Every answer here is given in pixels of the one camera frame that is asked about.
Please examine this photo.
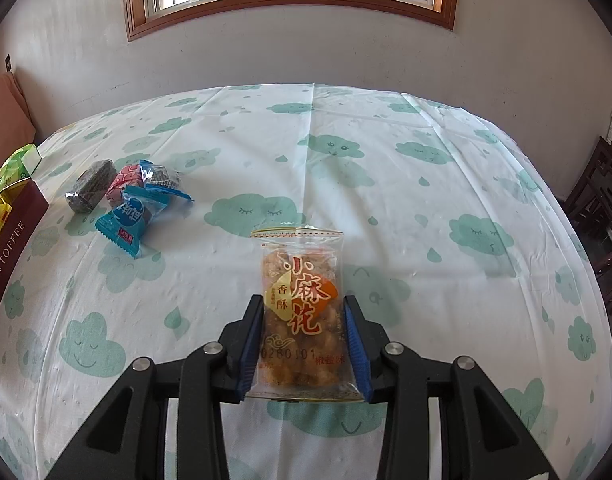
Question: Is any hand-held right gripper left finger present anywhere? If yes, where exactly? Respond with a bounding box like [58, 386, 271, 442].
[46, 294, 265, 480]

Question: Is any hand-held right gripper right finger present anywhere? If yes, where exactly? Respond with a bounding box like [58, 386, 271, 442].
[342, 295, 561, 480]

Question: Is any clear fried twist snack packet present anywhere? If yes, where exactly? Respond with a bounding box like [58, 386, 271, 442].
[250, 226, 367, 403]

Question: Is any blue candy packet white print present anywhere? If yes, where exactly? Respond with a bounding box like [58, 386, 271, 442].
[94, 185, 195, 260]

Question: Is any small blue-wrapped dark candy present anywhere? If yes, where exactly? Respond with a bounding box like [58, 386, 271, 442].
[137, 159, 184, 192]

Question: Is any pink patterned candy packet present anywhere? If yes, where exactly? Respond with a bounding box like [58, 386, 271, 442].
[106, 162, 147, 206]

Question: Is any dark sesame bar packet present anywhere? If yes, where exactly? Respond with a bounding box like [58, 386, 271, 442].
[65, 159, 117, 212]

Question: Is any maroon tin box gold interior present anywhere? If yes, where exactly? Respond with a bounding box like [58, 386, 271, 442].
[0, 180, 50, 351]

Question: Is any white cloud print tablecloth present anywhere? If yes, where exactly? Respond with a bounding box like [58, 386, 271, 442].
[0, 82, 612, 480]

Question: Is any dark wooden chair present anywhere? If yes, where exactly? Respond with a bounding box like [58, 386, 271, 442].
[563, 135, 612, 316]

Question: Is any green tissue pack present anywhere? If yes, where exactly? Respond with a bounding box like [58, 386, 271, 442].
[0, 143, 43, 196]

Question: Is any wooden framed window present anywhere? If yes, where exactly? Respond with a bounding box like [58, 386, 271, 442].
[122, 0, 459, 42]

